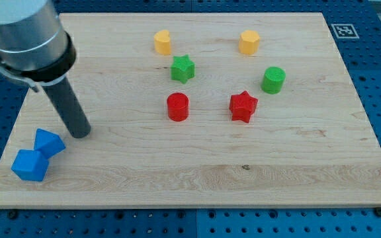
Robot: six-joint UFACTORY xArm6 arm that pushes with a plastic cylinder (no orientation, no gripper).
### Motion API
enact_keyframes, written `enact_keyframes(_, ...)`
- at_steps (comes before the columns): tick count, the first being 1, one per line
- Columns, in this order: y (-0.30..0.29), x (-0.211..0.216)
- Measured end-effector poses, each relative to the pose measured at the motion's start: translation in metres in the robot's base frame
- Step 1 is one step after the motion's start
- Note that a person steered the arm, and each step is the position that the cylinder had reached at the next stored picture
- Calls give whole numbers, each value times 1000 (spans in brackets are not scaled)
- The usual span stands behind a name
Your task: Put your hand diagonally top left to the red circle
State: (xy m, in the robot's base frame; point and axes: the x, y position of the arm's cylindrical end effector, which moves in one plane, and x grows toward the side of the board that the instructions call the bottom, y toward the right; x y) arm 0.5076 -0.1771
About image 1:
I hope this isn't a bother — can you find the red cylinder block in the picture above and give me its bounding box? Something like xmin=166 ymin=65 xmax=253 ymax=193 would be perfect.
xmin=167 ymin=93 xmax=189 ymax=122

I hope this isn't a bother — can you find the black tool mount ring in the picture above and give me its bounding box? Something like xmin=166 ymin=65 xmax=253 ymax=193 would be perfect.
xmin=0 ymin=32 xmax=77 ymax=93

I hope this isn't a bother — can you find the light wooden board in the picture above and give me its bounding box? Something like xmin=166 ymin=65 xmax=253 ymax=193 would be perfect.
xmin=0 ymin=13 xmax=381 ymax=210

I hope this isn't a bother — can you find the red star block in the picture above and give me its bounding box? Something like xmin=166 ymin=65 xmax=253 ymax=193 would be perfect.
xmin=229 ymin=91 xmax=259 ymax=123

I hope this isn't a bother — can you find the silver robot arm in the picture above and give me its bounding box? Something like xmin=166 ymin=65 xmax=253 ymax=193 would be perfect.
xmin=0 ymin=0 xmax=91 ymax=138

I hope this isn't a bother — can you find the yellow hexagon block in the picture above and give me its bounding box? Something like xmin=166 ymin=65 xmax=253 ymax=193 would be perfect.
xmin=238 ymin=30 xmax=261 ymax=55

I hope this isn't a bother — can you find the blue triangular block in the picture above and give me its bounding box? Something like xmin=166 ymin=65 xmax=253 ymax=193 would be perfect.
xmin=34 ymin=128 xmax=65 ymax=159

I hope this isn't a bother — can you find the blue cube block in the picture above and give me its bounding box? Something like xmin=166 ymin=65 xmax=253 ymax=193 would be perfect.
xmin=11 ymin=149 xmax=49 ymax=182

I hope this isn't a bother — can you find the green star block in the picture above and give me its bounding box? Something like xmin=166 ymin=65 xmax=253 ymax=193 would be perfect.
xmin=170 ymin=55 xmax=195 ymax=84

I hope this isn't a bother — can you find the green cylinder block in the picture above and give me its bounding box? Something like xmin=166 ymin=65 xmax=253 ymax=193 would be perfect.
xmin=261 ymin=67 xmax=286 ymax=95

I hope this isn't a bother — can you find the white fiducial marker tag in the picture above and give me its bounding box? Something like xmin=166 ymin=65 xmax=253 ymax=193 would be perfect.
xmin=331 ymin=23 xmax=359 ymax=39

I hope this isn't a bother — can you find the dark grey cylindrical probe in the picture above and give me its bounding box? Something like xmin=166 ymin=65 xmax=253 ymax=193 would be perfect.
xmin=42 ymin=77 xmax=91 ymax=138

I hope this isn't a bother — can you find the yellow heart block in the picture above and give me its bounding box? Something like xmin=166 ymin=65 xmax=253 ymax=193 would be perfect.
xmin=153 ymin=30 xmax=171 ymax=56

